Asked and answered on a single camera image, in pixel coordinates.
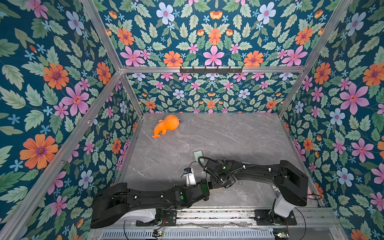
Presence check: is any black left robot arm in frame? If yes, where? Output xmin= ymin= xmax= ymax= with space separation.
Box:
xmin=91 ymin=180 xmax=210 ymax=229

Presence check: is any black hook rail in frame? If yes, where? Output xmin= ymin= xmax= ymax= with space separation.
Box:
xmin=179 ymin=67 xmax=243 ymax=74

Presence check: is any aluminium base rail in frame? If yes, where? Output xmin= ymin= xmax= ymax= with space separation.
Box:
xmin=104 ymin=207 xmax=342 ymax=229

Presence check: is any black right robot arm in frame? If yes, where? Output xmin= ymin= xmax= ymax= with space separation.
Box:
xmin=198 ymin=158 xmax=309 ymax=219

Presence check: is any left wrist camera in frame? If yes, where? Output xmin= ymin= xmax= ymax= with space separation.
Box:
xmin=184 ymin=168 xmax=197 ymax=187

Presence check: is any orange plush toy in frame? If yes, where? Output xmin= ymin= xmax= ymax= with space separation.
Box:
xmin=152 ymin=115 xmax=180 ymax=138

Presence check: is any mint green box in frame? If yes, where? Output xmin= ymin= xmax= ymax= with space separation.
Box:
xmin=194 ymin=151 xmax=203 ymax=163

